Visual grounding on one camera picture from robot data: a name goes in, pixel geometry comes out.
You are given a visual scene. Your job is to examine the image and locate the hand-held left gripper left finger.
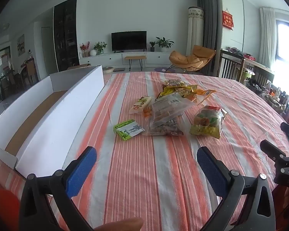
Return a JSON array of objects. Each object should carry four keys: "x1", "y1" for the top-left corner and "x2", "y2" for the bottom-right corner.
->
[{"x1": 19, "y1": 146, "x2": 97, "y2": 231}]

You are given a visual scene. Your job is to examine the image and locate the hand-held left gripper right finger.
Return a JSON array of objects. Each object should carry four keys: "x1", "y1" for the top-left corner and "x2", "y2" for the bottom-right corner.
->
[{"x1": 197, "y1": 146, "x2": 276, "y2": 231}]

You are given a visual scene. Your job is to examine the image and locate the white board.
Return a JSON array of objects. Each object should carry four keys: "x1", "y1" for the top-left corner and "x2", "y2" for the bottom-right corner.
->
[{"x1": 0, "y1": 65, "x2": 105, "y2": 181}]

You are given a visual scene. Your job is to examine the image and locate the colourful candy bag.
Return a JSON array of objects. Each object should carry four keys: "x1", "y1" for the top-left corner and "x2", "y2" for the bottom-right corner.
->
[{"x1": 189, "y1": 105, "x2": 229, "y2": 139}]

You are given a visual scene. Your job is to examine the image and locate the orange brown walnut bag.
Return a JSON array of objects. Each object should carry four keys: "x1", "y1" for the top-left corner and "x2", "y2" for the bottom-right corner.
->
[{"x1": 143, "y1": 107, "x2": 185, "y2": 136}]

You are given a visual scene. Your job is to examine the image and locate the green white snack packet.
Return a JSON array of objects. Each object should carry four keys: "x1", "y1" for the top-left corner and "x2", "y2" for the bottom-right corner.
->
[{"x1": 113, "y1": 119, "x2": 145, "y2": 141}]

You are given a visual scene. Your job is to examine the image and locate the clear bag of snacks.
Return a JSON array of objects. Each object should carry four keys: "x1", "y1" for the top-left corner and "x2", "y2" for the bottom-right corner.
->
[{"x1": 149, "y1": 93, "x2": 194, "y2": 129}]

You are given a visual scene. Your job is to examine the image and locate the orange red snack packet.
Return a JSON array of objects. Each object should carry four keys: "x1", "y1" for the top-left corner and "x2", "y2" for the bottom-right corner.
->
[{"x1": 188, "y1": 89, "x2": 216, "y2": 105}]

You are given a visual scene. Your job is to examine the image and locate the gold snack packet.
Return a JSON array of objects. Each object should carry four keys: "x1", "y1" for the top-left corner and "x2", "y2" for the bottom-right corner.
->
[{"x1": 181, "y1": 84, "x2": 198, "y2": 97}]

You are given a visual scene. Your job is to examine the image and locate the white red snack packet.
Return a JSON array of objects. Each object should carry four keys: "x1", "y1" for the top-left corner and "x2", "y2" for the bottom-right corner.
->
[{"x1": 129, "y1": 96, "x2": 153, "y2": 114}]

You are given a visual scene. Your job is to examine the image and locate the yellow green snack packet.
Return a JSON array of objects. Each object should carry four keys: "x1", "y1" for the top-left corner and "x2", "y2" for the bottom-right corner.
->
[{"x1": 158, "y1": 84, "x2": 183, "y2": 99}]

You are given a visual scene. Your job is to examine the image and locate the yellow-edged peanut bag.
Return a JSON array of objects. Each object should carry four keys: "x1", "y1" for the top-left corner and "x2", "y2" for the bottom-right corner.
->
[{"x1": 162, "y1": 79, "x2": 186, "y2": 87}]

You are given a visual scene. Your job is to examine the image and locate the person's left hand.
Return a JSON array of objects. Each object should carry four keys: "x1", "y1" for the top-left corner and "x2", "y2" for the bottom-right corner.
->
[{"x1": 93, "y1": 217, "x2": 144, "y2": 231}]

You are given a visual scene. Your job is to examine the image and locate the cluttered wooden side table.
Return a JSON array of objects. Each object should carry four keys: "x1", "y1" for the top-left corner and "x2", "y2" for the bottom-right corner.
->
[{"x1": 243, "y1": 55, "x2": 289, "y2": 126}]

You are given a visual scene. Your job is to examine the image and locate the green pot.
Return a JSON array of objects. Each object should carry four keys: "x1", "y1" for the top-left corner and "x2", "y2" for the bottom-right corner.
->
[{"x1": 241, "y1": 67, "x2": 256, "y2": 83}]

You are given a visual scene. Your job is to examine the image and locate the red blurred object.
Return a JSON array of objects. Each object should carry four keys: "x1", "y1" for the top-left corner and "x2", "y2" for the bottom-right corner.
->
[{"x1": 0, "y1": 189, "x2": 20, "y2": 231}]

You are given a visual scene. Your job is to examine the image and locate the dark wooden chair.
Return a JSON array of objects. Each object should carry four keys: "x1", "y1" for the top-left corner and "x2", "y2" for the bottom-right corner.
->
[{"x1": 219, "y1": 49, "x2": 246, "y2": 82}]

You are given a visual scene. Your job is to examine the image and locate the white curtain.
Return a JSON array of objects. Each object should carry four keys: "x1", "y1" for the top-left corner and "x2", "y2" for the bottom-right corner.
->
[{"x1": 260, "y1": 7, "x2": 277, "y2": 69}]

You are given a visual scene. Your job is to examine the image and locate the brown cardboard box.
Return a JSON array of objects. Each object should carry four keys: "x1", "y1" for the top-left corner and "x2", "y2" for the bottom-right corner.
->
[{"x1": 67, "y1": 63, "x2": 91, "y2": 71}]

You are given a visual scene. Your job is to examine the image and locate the white tv cabinet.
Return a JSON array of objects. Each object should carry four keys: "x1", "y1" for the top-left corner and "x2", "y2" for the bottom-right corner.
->
[{"x1": 79, "y1": 51, "x2": 176, "y2": 68}]

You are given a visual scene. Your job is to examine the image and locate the orange lounge chair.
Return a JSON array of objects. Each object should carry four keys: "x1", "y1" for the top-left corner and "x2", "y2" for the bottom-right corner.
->
[{"x1": 169, "y1": 45, "x2": 216, "y2": 74}]

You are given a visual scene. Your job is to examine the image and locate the red flowers in vase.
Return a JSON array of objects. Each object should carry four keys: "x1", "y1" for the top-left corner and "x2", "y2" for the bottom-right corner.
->
[{"x1": 79, "y1": 41, "x2": 90, "y2": 58}]

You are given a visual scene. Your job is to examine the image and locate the glass sliding door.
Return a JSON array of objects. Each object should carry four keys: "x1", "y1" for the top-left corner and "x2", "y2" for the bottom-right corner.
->
[{"x1": 0, "y1": 46, "x2": 11, "y2": 111}]

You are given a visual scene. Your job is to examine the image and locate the white door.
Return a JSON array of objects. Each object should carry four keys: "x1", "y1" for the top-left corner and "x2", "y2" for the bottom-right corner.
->
[{"x1": 41, "y1": 26, "x2": 56, "y2": 76}]

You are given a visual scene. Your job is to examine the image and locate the wooden bench with metal legs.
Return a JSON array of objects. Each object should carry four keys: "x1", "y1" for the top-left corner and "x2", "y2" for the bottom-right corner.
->
[{"x1": 124, "y1": 55, "x2": 147, "y2": 71}]

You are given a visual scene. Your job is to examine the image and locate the green plant in glass vase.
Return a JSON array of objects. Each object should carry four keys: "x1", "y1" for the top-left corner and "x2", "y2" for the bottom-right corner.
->
[{"x1": 93, "y1": 41, "x2": 107, "y2": 54}]

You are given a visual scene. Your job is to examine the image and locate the covered standing air conditioner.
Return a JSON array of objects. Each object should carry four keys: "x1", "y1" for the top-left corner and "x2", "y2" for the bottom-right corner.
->
[{"x1": 186, "y1": 6, "x2": 204, "y2": 53}]

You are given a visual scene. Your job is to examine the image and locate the dark display cabinet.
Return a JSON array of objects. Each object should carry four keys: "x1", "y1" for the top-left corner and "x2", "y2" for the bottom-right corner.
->
[{"x1": 53, "y1": 0, "x2": 80, "y2": 73}]

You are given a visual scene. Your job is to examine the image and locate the black television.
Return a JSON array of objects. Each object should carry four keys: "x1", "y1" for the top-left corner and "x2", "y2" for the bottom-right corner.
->
[{"x1": 111, "y1": 31, "x2": 147, "y2": 53}]

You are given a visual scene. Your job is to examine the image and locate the grey curtain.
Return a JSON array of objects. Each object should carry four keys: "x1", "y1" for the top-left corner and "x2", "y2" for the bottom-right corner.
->
[{"x1": 197, "y1": 0, "x2": 223, "y2": 77}]

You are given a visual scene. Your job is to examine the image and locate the large potted green plant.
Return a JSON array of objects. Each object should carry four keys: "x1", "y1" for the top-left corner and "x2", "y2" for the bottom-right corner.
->
[{"x1": 155, "y1": 37, "x2": 174, "y2": 53}]

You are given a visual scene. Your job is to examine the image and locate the red wall hanging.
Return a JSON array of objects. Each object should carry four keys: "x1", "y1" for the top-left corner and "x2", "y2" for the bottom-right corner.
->
[{"x1": 222, "y1": 10, "x2": 234, "y2": 30}]

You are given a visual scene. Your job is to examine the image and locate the wall picture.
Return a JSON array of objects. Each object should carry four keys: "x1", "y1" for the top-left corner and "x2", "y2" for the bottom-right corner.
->
[{"x1": 17, "y1": 34, "x2": 26, "y2": 57}]

